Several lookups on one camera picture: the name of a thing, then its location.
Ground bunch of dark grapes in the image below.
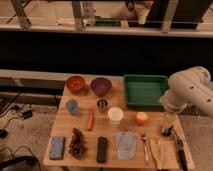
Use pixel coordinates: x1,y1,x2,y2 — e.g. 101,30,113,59
68,128,87,159

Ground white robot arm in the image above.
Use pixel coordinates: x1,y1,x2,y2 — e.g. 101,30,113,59
159,66,213,117

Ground purple bowl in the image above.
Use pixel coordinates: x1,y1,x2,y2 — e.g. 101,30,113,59
90,77,112,97

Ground black floor cables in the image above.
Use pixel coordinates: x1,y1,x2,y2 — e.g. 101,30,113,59
0,91,43,171

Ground orange bowl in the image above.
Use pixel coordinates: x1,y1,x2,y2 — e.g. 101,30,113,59
66,75,85,94

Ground light blue cloth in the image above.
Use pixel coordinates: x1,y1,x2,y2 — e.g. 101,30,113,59
115,132,137,160

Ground black remote control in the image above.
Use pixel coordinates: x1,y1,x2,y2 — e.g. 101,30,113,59
96,137,108,163

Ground yellow banana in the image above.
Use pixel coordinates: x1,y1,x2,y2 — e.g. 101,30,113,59
150,139,164,171

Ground green plastic tray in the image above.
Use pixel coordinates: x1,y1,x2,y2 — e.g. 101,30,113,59
123,74,169,109

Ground green background box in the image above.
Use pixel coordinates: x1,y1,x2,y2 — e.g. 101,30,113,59
95,18,117,27

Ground blue plastic cup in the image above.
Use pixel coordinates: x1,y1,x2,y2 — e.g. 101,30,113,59
65,99,79,115

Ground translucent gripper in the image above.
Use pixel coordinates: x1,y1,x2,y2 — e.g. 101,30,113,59
161,114,177,136

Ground white paper cup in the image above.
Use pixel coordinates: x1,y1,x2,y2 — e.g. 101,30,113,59
108,107,124,127

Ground small metal can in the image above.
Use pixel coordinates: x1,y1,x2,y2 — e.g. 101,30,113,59
97,98,108,112

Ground blue sponge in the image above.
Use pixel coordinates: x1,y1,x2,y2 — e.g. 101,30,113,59
49,137,65,160

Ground orange carrot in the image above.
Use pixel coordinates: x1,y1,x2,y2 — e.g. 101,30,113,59
86,110,94,131

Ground orange apple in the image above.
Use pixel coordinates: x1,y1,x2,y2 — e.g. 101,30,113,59
135,112,148,126

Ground metal fork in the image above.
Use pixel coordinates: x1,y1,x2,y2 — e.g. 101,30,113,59
141,134,149,164

